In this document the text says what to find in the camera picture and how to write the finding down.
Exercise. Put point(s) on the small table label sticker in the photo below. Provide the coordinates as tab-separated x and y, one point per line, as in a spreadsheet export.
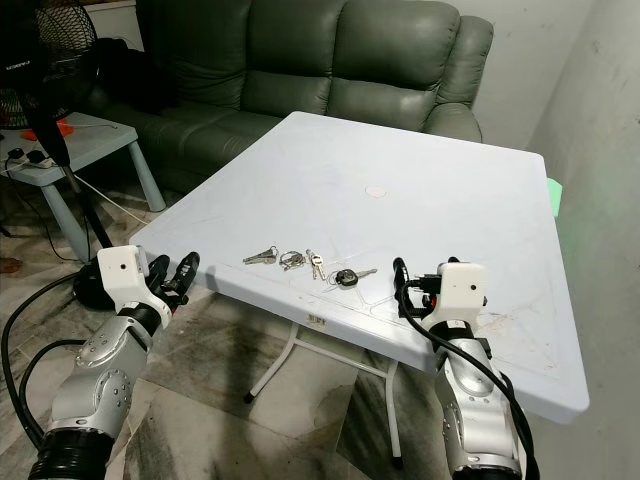
318	321

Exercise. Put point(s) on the black standing fan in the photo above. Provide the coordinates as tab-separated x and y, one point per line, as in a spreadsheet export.
50	50

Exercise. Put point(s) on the pale blue plastic side table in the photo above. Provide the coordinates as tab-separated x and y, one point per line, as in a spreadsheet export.
100	135

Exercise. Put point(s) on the pair of silver keys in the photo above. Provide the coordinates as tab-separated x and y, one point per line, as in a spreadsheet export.
260	256

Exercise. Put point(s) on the brown shoe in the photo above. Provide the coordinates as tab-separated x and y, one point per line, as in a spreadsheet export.
8	266

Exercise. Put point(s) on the grey-green leather sofa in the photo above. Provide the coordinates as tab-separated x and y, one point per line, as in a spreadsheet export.
290	60

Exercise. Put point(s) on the black bag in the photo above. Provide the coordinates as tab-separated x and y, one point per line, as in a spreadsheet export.
132	78

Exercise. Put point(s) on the black car key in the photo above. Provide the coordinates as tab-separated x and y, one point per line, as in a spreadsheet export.
346	278

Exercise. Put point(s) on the white power strip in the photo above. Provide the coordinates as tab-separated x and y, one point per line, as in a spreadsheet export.
32	158

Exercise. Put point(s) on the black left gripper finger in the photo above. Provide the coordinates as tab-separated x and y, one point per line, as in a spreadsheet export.
159	270
186	270

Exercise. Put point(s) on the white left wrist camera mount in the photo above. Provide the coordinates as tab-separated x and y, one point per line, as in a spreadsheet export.
122	272

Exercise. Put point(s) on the green plastic item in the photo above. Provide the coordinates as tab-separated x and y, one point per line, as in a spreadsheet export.
556	195

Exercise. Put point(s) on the white plastic folding table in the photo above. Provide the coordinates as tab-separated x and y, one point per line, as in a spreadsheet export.
410	220

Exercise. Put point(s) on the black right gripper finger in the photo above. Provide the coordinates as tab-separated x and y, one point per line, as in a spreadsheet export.
439	266
403	278

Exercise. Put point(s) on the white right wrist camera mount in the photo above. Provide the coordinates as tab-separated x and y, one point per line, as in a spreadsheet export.
462	290

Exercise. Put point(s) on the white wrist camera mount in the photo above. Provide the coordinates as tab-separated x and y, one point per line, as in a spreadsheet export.
462	290
122	272

